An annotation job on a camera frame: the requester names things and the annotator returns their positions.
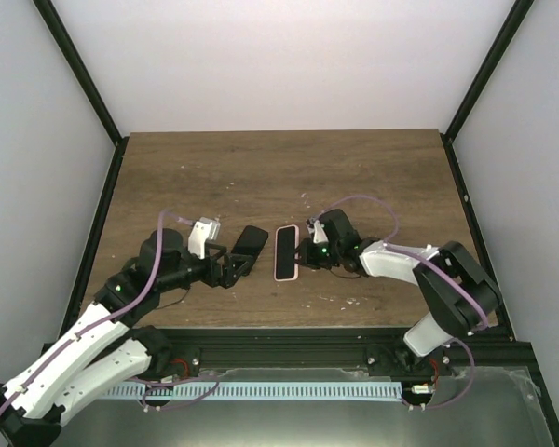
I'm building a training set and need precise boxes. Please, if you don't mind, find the light blue cable duct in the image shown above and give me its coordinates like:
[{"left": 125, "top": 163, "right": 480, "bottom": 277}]
[{"left": 102, "top": 382, "right": 402, "bottom": 403}]

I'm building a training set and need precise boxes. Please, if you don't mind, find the right black frame post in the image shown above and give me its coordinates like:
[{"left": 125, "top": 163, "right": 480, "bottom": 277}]
[{"left": 444, "top": 0, "right": 536, "bottom": 141}]

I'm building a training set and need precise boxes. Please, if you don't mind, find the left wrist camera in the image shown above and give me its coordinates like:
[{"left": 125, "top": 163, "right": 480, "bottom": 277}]
[{"left": 187, "top": 217, "right": 221, "bottom": 259}]

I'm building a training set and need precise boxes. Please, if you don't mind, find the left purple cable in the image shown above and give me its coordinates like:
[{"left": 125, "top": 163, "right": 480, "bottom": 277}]
[{"left": 0, "top": 209, "right": 192, "bottom": 447}]

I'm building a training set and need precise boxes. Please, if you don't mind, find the black aluminium front rail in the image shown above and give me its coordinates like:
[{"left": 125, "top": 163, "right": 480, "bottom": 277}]
[{"left": 158, "top": 327, "right": 536, "bottom": 369}]

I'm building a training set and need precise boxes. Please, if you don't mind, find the black frame post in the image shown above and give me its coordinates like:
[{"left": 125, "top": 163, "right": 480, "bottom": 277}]
[
  {"left": 444, "top": 0, "right": 536, "bottom": 141},
  {"left": 31, "top": 0, "right": 123, "bottom": 143}
]

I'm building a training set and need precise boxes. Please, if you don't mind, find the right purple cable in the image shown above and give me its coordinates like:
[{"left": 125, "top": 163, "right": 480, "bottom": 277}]
[{"left": 309, "top": 194, "right": 490, "bottom": 411}]

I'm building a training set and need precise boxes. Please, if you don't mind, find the black phone case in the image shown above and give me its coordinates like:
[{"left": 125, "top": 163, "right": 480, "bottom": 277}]
[{"left": 230, "top": 225, "right": 268, "bottom": 277}]

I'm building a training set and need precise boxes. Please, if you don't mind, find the purple cable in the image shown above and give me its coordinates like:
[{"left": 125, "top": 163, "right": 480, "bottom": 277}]
[
  {"left": 309, "top": 194, "right": 490, "bottom": 411},
  {"left": 0, "top": 209, "right": 192, "bottom": 447}
]

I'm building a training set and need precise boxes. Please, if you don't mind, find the left black frame post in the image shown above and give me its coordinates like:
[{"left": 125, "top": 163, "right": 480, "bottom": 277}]
[{"left": 31, "top": 0, "right": 123, "bottom": 143}]

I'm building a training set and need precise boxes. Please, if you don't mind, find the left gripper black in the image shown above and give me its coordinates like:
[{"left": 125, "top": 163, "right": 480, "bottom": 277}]
[{"left": 158, "top": 243, "right": 253, "bottom": 293}]

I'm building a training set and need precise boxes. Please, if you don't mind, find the white silver smartphone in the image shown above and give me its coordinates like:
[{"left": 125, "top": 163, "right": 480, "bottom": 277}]
[{"left": 275, "top": 226, "right": 299, "bottom": 279}]

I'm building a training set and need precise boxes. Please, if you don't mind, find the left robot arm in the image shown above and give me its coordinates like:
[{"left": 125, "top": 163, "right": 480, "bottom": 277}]
[{"left": 0, "top": 221, "right": 268, "bottom": 446}]

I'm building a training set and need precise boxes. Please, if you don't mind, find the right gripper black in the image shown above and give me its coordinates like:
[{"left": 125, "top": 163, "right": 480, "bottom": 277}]
[{"left": 289, "top": 237, "right": 342, "bottom": 270}]

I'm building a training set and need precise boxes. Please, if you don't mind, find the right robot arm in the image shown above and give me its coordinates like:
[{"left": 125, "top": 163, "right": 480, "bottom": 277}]
[{"left": 294, "top": 209, "right": 501, "bottom": 375}]

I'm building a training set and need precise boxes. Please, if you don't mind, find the pink phone case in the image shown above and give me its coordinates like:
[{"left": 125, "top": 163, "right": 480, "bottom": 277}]
[{"left": 273, "top": 224, "right": 302, "bottom": 283}]

